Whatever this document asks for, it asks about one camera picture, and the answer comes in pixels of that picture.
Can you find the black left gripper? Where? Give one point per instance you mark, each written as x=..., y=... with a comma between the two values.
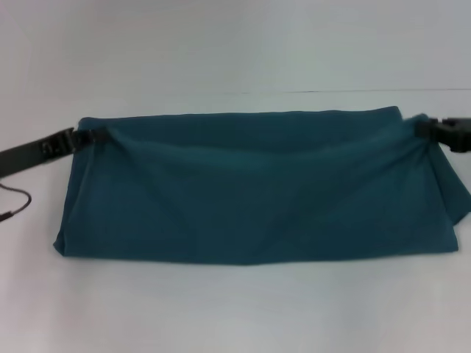
x=33, y=150

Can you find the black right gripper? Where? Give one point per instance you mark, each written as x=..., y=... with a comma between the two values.
x=454, y=134

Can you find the blue t-shirt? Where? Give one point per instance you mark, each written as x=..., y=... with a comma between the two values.
x=239, y=191

